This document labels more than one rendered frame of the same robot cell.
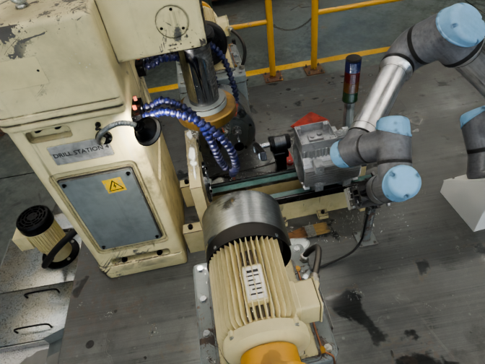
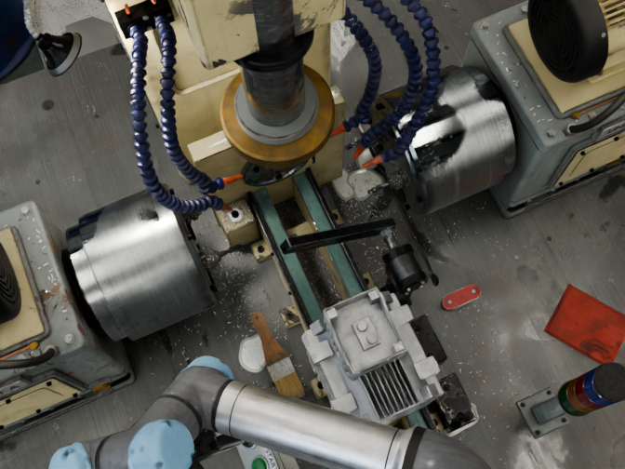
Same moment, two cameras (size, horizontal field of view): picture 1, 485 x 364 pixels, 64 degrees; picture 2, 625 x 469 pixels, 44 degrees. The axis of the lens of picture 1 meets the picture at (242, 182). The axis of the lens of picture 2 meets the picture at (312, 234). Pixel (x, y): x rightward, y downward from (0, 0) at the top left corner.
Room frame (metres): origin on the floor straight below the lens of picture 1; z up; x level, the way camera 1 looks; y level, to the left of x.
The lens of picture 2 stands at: (0.85, -0.50, 2.41)
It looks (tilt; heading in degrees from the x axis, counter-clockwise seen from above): 71 degrees down; 72
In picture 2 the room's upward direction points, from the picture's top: 4 degrees counter-clockwise
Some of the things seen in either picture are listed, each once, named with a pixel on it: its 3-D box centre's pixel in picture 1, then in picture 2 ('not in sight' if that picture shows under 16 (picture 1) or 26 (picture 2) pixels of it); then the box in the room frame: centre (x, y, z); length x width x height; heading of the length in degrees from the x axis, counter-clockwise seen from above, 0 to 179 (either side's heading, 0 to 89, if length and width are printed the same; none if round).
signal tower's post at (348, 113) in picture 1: (349, 103); (572, 399); (1.31, -0.50, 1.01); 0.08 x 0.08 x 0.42; 2
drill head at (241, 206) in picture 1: (249, 254); (119, 273); (0.64, 0.02, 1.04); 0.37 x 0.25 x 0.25; 2
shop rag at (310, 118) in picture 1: (309, 123); (589, 325); (1.49, -0.37, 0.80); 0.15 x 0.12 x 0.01; 126
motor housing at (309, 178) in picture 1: (325, 158); (371, 365); (1.01, -0.31, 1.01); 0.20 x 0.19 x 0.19; 92
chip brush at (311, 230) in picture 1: (302, 232); (274, 356); (0.85, -0.19, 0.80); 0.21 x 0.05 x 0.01; 94
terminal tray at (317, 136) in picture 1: (315, 140); (364, 334); (1.00, -0.27, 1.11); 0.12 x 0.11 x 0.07; 92
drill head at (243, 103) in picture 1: (220, 117); (450, 134); (1.32, 0.05, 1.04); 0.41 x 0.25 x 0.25; 2
